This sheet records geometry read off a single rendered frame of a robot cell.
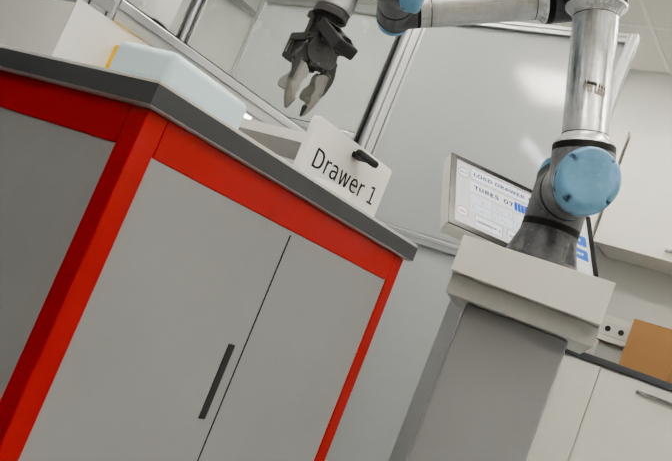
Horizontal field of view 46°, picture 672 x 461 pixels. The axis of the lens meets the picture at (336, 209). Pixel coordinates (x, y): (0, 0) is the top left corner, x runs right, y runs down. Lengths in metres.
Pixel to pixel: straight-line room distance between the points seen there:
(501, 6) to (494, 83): 1.79
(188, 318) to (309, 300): 0.23
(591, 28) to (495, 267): 0.48
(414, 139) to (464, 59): 0.42
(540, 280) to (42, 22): 1.00
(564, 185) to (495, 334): 0.31
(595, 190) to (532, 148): 1.83
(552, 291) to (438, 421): 0.32
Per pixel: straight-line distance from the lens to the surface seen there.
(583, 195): 1.49
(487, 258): 1.49
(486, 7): 1.72
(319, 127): 1.46
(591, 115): 1.55
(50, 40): 1.51
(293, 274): 1.09
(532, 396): 1.54
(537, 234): 1.61
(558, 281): 1.48
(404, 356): 3.28
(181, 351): 0.98
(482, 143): 3.40
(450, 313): 2.47
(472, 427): 1.55
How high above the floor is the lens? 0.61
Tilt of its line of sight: 7 degrees up
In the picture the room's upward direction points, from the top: 22 degrees clockwise
